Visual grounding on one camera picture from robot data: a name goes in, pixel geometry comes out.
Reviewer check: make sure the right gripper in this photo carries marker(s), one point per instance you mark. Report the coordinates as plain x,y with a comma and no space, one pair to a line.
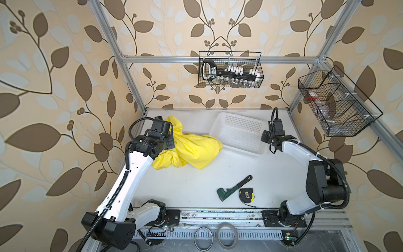
263,138

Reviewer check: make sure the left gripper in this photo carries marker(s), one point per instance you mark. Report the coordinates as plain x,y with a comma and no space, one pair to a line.
170,142

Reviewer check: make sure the white plastic basket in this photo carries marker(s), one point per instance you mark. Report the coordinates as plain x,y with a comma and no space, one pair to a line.
239,133

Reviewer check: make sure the yellow trousers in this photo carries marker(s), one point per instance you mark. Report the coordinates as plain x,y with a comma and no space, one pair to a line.
196,150

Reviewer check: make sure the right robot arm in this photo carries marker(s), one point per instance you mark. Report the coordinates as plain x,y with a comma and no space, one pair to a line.
326,186

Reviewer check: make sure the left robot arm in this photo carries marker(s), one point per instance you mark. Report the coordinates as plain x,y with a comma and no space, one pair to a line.
113,223

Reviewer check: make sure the red item in basket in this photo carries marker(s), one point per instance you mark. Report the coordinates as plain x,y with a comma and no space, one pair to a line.
311,96

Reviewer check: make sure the black tape measure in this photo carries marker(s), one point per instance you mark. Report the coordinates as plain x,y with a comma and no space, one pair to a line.
246,195

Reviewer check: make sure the black socket set holder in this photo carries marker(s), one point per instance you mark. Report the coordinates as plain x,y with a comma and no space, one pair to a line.
211,71

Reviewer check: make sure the grey tape roll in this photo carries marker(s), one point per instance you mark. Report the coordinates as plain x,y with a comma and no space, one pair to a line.
227,236

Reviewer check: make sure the black wire basket right wall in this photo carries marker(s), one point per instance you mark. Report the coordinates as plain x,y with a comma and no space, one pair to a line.
343,109

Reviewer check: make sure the black wire basket wall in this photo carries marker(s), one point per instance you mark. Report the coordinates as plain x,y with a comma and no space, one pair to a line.
343,109
245,59

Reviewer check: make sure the black wire basket back wall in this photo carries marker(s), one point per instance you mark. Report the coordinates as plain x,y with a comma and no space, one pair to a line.
245,59

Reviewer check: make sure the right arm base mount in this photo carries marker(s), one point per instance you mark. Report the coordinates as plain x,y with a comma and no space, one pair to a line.
276,218

